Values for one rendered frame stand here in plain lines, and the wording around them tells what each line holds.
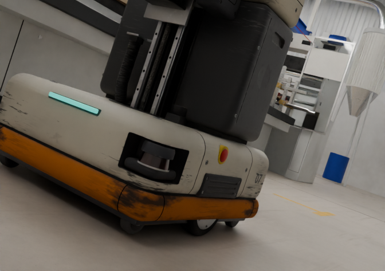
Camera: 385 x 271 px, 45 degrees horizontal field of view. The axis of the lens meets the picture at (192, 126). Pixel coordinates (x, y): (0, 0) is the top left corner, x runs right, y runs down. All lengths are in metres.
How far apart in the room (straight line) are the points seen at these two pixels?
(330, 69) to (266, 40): 4.39
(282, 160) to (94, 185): 4.88
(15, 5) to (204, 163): 1.46
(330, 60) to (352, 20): 7.06
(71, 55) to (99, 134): 1.79
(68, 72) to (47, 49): 0.22
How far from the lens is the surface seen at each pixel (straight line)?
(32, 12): 2.44
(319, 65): 5.81
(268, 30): 1.39
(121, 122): 1.10
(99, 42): 2.76
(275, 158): 5.92
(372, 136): 11.99
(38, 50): 2.75
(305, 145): 5.69
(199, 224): 1.30
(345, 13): 12.94
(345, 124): 12.15
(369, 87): 9.89
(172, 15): 1.40
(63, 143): 1.21
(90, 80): 3.05
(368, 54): 10.01
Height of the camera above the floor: 0.31
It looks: 1 degrees down
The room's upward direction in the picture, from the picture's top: 19 degrees clockwise
